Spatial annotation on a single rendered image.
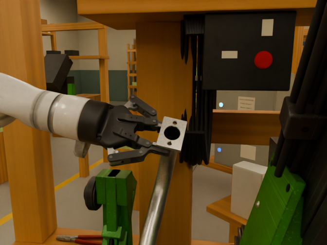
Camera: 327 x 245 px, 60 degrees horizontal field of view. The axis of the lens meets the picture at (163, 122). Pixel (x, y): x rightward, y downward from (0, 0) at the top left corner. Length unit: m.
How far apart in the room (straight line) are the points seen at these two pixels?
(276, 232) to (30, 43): 0.73
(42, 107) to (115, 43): 11.24
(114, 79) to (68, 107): 11.26
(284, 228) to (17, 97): 0.43
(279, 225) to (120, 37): 11.38
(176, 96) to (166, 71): 0.07
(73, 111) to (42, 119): 0.06
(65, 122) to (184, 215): 0.44
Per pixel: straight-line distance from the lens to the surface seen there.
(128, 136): 0.46
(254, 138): 0.81
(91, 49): 12.24
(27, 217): 0.96
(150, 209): 0.55
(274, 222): 0.39
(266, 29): 0.60
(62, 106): 0.49
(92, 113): 0.47
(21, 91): 0.53
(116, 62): 11.68
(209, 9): 0.58
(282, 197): 0.38
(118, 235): 0.66
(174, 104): 0.70
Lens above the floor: 1.40
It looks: 11 degrees down
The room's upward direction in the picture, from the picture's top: straight up
